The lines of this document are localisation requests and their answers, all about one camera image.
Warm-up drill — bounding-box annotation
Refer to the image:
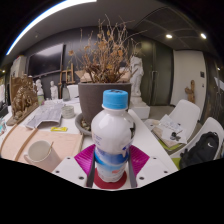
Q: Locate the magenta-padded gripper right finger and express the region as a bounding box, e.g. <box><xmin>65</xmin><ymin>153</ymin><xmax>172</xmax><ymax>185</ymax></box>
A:
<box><xmin>128</xmin><ymin>144</ymin><xmax>178</xmax><ymax>189</ymax></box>

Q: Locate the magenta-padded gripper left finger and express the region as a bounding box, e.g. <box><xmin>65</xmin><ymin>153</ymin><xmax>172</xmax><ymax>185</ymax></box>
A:
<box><xmin>52</xmin><ymin>143</ymin><xmax>97</xmax><ymax>189</ymax></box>

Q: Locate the white blue-capped drink bottle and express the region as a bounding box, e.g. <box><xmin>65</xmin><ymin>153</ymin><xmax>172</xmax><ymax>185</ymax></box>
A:
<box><xmin>90</xmin><ymin>89</ymin><xmax>136</xmax><ymax>184</ymax></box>

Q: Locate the light wooden drawing board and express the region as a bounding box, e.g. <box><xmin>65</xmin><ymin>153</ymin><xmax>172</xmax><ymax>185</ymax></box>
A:
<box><xmin>14</xmin><ymin>128</ymin><xmax>84</xmax><ymax>163</ymax></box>
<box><xmin>0</xmin><ymin>124</ymin><xmax>34</xmax><ymax>161</ymax></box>

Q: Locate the green folder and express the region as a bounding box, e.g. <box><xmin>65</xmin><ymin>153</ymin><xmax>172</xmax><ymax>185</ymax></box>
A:
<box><xmin>156</xmin><ymin>138</ymin><xmax>183</xmax><ymax>169</ymax></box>

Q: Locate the grey plant saucer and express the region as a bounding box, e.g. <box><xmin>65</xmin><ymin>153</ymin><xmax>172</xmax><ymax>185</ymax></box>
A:
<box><xmin>74</xmin><ymin>112</ymin><xmax>94</xmax><ymax>137</ymax></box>

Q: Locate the small yellow flat item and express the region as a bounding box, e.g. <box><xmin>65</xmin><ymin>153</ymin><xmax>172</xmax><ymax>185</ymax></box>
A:
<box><xmin>50</xmin><ymin>126</ymin><xmax>69</xmax><ymax>132</ymax></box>

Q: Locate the stack of white papers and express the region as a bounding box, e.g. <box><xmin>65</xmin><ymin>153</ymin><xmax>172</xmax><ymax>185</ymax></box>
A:
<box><xmin>152</xmin><ymin>114</ymin><xmax>188</xmax><ymax>148</ymax></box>

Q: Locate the white ceramic mug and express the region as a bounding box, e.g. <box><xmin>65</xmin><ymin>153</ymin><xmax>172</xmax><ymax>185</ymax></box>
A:
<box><xmin>23</xmin><ymin>139</ymin><xmax>63</xmax><ymax>174</ymax></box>

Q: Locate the small white cup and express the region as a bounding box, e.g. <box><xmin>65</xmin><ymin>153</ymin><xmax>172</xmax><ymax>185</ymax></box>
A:
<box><xmin>61</xmin><ymin>105</ymin><xmax>76</xmax><ymax>120</ymax></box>

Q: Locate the black backpack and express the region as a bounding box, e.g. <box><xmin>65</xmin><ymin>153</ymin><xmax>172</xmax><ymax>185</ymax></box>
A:
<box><xmin>178</xmin><ymin>131</ymin><xmax>220</xmax><ymax>170</ymax></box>

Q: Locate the grey printed newspaper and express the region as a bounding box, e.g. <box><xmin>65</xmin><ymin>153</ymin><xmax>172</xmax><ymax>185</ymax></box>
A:
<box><xmin>24</xmin><ymin>101</ymin><xmax>64</xmax><ymax>129</ymax></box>

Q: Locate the grey pot with dried plant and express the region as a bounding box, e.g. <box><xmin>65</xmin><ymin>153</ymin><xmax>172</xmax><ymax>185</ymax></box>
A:
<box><xmin>68</xmin><ymin>14</ymin><xmax>148</xmax><ymax>126</ymax></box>

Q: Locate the white plastic chair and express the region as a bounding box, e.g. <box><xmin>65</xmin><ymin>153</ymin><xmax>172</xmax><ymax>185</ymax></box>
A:
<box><xmin>169</xmin><ymin>116</ymin><xmax>224</xmax><ymax>169</ymax></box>
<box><xmin>144</xmin><ymin>99</ymin><xmax>202</xmax><ymax>141</ymax></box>

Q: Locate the grey spray bottle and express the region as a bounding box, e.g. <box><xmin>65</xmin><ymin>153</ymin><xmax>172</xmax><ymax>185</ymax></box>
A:
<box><xmin>61</xmin><ymin>82</ymin><xmax>71</xmax><ymax>102</ymax></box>

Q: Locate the white chair backrest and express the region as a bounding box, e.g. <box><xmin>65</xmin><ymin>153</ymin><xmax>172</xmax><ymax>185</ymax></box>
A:
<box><xmin>66</xmin><ymin>84</ymin><xmax>80</xmax><ymax>100</ymax></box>

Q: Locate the white green bottle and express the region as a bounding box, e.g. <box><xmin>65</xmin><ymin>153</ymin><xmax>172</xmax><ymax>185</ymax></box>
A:
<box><xmin>37</xmin><ymin>94</ymin><xmax>45</xmax><ymax>107</ymax></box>

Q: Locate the small white plaster figure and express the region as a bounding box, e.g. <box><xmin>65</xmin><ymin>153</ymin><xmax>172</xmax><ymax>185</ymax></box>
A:
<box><xmin>49</xmin><ymin>80</ymin><xmax>59</xmax><ymax>100</ymax></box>

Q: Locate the tall white plaster statue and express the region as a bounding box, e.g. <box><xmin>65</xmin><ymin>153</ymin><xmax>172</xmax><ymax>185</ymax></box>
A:
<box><xmin>129</xmin><ymin>54</ymin><xmax>145</xmax><ymax>101</ymax></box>

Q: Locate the wooden figure sculpture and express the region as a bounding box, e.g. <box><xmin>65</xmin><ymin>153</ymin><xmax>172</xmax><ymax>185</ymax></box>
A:
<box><xmin>184</xmin><ymin>79</ymin><xmax>196</xmax><ymax>104</ymax></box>

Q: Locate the brown cardboard box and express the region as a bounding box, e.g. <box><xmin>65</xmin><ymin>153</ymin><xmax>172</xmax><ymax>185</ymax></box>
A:
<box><xmin>74</xmin><ymin>68</ymin><xmax>133</xmax><ymax>84</ymax></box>

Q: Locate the brown relief sculpture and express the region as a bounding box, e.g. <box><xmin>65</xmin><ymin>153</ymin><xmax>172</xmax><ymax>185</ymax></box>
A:
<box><xmin>5</xmin><ymin>75</ymin><xmax>39</xmax><ymax>127</ymax></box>

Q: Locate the wooden easel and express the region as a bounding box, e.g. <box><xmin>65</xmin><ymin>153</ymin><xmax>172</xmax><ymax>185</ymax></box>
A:
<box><xmin>58</xmin><ymin>63</ymin><xmax>76</xmax><ymax>99</ymax></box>

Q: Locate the dark green double door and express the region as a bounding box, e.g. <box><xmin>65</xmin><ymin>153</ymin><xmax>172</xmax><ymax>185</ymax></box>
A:
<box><xmin>139</xmin><ymin>43</ymin><xmax>174</xmax><ymax>106</ymax></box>

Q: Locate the white pinboard with papers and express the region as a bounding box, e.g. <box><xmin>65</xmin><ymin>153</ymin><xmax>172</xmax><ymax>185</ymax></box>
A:
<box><xmin>9</xmin><ymin>55</ymin><xmax>28</xmax><ymax>79</ymax></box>

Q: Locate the white pedestal block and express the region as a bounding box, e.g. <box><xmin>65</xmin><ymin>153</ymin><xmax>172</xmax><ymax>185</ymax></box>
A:
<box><xmin>129</xmin><ymin>96</ymin><xmax>151</xmax><ymax>120</ymax></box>

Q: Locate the dark wall screen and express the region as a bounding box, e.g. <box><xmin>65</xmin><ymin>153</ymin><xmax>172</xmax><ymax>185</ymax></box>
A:
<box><xmin>27</xmin><ymin>43</ymin><xmax>65</xmax><ymax>78</ymax></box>

